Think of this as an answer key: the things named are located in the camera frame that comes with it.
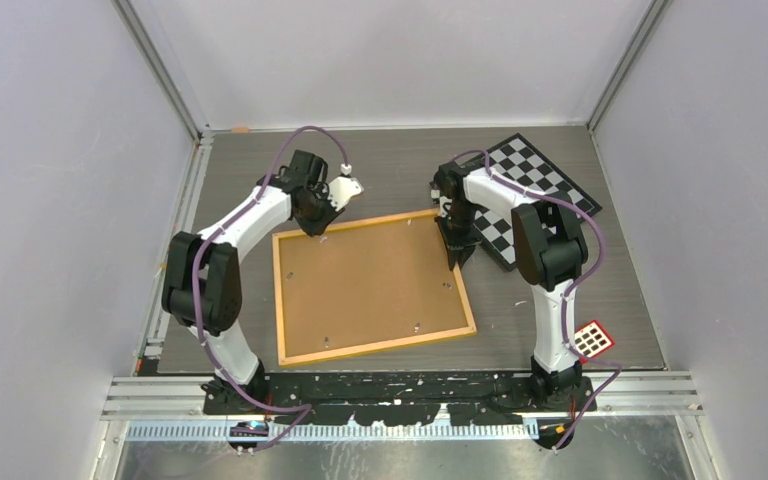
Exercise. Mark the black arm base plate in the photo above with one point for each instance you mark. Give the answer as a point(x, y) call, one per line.
point(409, 398)

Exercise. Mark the aluminium left side rail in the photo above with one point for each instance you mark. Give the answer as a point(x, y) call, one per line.
point(157, 321)

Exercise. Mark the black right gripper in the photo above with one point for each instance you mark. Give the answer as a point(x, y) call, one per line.
point(459, 248)

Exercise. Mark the yellow picture frame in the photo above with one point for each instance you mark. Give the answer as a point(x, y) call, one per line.
point(366, 286)

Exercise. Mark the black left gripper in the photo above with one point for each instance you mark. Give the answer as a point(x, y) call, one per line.
point(314, 230)

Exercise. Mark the aluminium front rail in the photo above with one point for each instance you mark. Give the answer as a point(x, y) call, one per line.
point(165, 397)

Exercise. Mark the white slotted cable duct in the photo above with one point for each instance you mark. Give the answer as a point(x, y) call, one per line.
point(228, 431)

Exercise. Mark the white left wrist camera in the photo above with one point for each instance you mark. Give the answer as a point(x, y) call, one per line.
point(343, 188)

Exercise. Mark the aluminium rail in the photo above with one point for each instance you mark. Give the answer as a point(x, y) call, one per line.
point(157, 321)
point(165, 397)

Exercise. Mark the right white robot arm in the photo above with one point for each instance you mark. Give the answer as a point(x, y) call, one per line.
point(549, 247)

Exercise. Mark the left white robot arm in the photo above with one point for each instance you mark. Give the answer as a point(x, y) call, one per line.
point(202, 287)

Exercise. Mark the red white grid block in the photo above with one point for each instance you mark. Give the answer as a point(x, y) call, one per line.
point(592, 339)

